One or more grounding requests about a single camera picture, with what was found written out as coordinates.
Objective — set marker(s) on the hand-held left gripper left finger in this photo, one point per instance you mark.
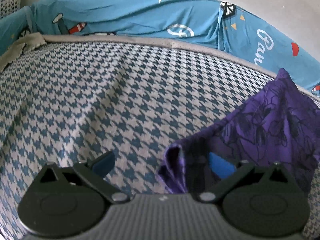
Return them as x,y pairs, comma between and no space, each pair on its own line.
105,163

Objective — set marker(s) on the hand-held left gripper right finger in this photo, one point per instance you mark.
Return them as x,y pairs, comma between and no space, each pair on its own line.
220,166

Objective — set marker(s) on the purple floral garment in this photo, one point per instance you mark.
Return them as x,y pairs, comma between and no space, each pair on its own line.
262,125

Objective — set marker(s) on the houndstooth bed mat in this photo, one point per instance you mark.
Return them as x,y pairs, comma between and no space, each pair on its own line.
100,100

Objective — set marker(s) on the blue printed bed sheet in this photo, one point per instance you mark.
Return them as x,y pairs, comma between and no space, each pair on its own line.
137,12

